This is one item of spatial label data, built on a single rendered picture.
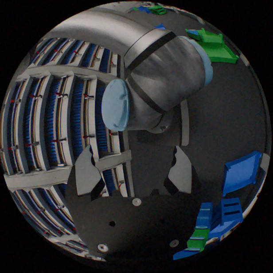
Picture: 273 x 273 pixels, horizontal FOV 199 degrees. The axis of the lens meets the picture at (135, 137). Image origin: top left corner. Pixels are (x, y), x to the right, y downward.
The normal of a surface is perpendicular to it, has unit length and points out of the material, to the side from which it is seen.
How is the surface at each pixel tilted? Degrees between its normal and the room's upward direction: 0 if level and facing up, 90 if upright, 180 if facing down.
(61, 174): 90
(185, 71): 58
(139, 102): 41
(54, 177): 90
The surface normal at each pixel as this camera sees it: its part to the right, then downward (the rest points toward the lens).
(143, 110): -0.13, 0.81
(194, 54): -0.39, 0.59
